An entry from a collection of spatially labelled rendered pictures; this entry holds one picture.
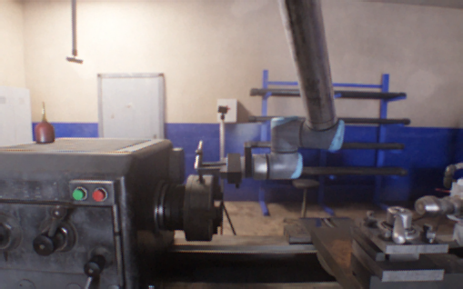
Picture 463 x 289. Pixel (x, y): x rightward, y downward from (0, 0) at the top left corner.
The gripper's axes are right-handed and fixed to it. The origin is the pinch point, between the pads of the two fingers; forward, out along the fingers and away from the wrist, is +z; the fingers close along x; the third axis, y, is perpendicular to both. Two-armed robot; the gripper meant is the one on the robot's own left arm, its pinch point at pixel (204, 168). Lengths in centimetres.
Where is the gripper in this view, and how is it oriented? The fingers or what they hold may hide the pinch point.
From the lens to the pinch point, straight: 83.8
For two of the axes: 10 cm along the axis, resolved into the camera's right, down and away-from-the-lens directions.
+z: -10.0, 0.3, 0.1
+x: 0.0, -4.3, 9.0
